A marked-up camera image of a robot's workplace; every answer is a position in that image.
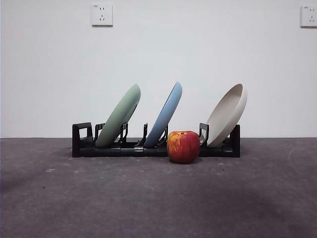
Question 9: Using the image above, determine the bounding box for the beige plate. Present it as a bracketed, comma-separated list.
[206, 83, 248, 147]

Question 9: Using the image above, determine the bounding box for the green plate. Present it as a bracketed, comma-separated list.
[95, 83, 141, 147]

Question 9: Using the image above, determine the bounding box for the blue plate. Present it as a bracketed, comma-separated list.
[144, 81, 183, 147]

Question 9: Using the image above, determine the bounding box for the black plate rack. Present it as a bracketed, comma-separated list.
[72, 121, 241, 158]

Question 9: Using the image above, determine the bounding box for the red yellow apple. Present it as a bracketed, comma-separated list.
[166, 130, 201, 164]

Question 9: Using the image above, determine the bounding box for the white wall socket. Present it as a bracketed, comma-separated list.
[91, 3, 114, 27]
[300, 4, 317, 28]

